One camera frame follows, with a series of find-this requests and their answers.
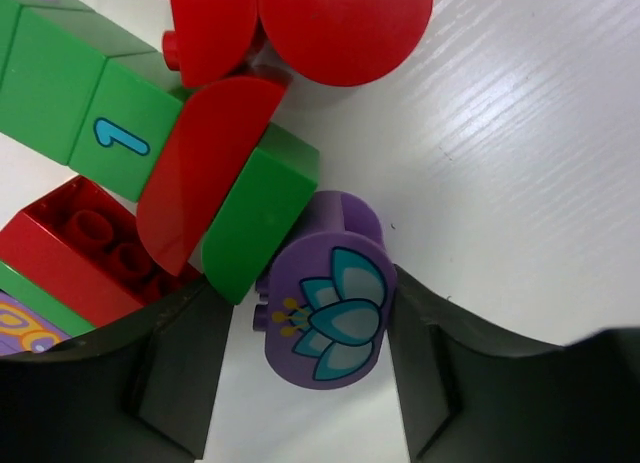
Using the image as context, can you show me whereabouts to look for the green number lego brick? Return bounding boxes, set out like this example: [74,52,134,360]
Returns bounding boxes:
[1,0,187,202]

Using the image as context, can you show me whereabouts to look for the red green rounded lego stack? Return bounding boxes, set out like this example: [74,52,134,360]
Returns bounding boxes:
[136,67,319,304]

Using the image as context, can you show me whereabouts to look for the green red lego bricks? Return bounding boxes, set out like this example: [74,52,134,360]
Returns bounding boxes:
[1,176,200,327]

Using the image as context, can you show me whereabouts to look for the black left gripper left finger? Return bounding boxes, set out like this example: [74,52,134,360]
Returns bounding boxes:
[1,278,233,462]

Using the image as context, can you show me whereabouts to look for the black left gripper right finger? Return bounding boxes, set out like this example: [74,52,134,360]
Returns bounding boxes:
[388,271,639,462]

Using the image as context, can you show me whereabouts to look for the red rounded lego brick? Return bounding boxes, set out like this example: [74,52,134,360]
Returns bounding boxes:
[162,0,434,88]

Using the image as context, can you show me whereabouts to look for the purple flower lego brick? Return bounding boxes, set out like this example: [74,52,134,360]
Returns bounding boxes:
[253,190,397,390]

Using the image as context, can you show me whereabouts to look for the purple butterfly lego brick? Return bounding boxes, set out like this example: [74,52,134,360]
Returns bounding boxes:
[0,292,70,356]

